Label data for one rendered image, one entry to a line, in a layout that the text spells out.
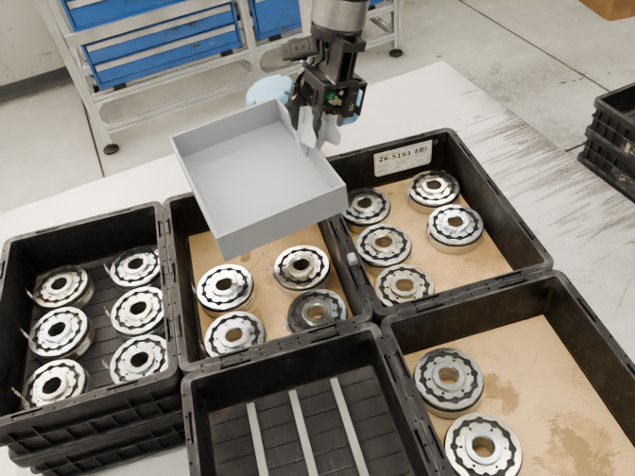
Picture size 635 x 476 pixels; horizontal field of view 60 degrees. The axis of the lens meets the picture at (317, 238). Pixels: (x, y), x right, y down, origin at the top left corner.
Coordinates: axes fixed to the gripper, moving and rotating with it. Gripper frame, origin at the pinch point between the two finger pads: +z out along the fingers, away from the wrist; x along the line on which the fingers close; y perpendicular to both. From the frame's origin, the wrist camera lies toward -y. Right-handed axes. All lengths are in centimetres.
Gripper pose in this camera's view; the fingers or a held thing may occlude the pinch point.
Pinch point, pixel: (308, 144)
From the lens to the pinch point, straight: 90.3
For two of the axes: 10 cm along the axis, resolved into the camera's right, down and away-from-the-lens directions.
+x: 8.7, -1.9, 4.5
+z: -1.6, 7.7, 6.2
